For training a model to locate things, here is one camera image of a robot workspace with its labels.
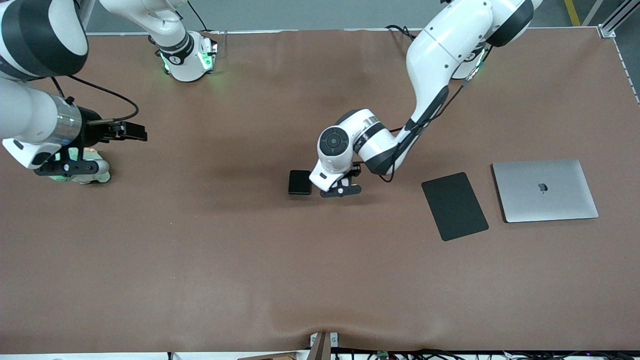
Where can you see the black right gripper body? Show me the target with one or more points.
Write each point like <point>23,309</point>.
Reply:
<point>92,126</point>

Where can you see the black smartphone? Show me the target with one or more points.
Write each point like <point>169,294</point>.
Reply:
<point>299,182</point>

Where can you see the connector box of right arm base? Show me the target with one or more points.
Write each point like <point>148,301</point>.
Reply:
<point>207,55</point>

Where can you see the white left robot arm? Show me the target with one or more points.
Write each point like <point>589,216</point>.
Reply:
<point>440,45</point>

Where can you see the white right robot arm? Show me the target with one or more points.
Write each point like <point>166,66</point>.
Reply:
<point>30,115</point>

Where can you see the black mouse pad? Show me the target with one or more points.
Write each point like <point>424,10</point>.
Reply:
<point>455,206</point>

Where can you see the green dinosaur plush toy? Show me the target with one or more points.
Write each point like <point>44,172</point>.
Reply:
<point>103,169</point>

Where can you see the brown table cover mat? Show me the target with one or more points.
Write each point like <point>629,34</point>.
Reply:
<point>320,270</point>

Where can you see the silver closed laptop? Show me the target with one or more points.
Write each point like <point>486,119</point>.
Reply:
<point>545,192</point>

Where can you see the aluminium frame profile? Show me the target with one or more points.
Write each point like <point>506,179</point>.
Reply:
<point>612,27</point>
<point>86,15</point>

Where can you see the brown post with white bracket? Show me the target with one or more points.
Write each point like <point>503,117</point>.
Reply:
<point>322,345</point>

